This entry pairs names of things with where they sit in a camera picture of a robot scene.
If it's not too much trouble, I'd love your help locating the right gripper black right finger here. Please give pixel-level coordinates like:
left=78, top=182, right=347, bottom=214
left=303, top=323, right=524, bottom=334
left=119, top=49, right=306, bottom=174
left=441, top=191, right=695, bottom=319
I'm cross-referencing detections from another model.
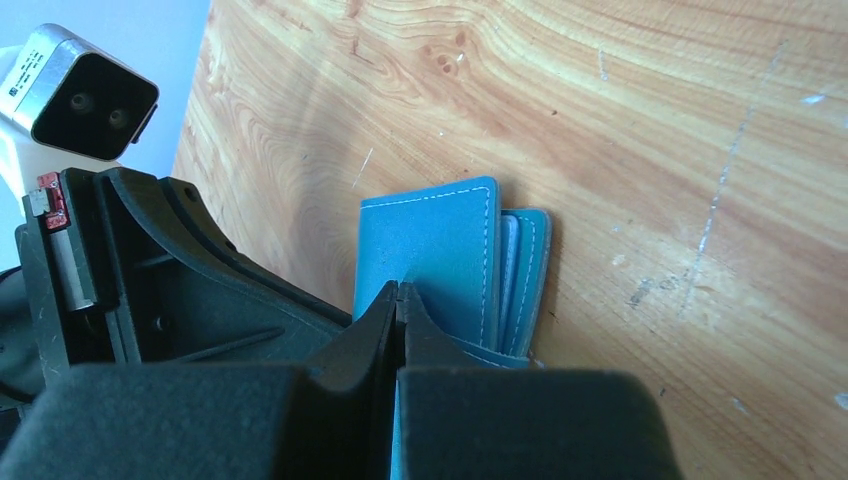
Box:
left=396, top=283, right=682, bottom=479

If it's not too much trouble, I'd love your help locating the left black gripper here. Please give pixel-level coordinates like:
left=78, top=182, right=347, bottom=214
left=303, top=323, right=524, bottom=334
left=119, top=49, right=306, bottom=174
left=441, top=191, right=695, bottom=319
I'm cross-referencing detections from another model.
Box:
left=16, top=168, right=352, bottom=385

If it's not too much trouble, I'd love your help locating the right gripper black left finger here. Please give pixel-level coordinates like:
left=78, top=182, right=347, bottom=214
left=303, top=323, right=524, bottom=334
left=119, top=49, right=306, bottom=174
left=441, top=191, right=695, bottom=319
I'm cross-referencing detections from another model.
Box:
left=1, top=281, right=399, bottom=479

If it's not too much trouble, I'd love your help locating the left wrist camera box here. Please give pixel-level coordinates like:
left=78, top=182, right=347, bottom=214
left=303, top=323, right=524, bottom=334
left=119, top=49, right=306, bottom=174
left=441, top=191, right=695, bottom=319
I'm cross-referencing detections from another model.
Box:
left=1, top=23, right=159, bottom=162

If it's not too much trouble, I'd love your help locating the blue card holder wallet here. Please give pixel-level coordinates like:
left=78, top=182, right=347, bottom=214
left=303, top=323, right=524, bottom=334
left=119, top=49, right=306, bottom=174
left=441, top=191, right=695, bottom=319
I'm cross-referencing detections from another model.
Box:
left=351, top=175, right=553, bottom=480

